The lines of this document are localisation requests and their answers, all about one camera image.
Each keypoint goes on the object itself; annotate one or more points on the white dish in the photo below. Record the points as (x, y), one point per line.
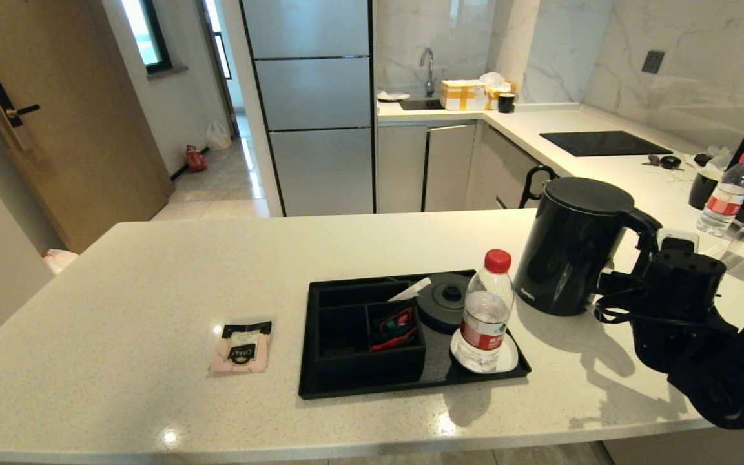
(392, 96)

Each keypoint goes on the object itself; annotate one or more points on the white plastic bag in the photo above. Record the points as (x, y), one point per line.
(218, 137)

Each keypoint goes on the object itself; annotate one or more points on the black serving tray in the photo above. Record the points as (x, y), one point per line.
(411, 382)

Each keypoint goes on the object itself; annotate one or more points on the white round coaster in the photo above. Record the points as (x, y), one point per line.
(506, 360)

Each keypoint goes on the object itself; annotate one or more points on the red bag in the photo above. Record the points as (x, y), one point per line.
(196, 160)

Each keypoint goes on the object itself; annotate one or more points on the crumpled white floor bag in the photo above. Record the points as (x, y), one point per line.
(61, 260)

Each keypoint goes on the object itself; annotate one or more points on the dark framed glass door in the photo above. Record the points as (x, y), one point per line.
(219, 39)

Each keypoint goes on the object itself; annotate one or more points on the pink black tea packet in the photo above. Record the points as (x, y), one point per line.
(241, 352)

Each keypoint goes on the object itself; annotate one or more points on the black round kettle base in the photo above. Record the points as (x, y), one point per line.
(443, 303)

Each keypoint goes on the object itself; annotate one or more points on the silver refrigerator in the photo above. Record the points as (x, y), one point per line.
(314, 97)

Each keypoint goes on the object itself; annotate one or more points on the small black cup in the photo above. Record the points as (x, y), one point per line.
(506, 103)

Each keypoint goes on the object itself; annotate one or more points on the dark kitchen sink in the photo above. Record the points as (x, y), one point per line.
(420, 104)

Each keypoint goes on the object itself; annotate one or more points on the clear water bottle red cap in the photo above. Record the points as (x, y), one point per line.
(485, 323)
(724, 199)

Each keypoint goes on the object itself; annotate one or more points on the crumpled clear wrapper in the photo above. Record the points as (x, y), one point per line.
(715, 159)

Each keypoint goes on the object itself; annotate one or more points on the white kitchen cabinet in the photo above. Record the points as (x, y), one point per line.
(401, 166)

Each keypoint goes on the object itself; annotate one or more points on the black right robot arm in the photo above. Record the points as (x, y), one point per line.
(733, 374)

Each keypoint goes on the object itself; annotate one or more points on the large black cup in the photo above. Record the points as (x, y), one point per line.
(700, 190)

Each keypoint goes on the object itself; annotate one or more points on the grey wall socket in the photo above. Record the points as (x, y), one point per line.
(652, 62)

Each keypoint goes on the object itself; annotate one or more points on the black electric kettle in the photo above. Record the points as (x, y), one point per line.
(566, 252)

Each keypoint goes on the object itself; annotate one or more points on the chrome faucet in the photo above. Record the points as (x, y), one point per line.
(431, 82)

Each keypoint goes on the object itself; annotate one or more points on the cardboard box yellow tape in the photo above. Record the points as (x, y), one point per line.
(462, 95)

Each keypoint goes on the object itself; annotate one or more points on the dark framed window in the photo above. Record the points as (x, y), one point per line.
(146, 32)

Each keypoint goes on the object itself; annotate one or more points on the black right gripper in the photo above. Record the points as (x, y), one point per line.
(682, 284)

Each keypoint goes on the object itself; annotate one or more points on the black compartment organizer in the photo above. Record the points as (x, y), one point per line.
(372, 363)

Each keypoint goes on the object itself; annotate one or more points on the black induction cooktop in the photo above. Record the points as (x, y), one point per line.
(604, 143)

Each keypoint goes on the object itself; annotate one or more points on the black round lid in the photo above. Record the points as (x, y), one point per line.
(670, 161)

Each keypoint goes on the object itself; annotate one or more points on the brown wooden door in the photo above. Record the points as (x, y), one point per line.
(88, 129)

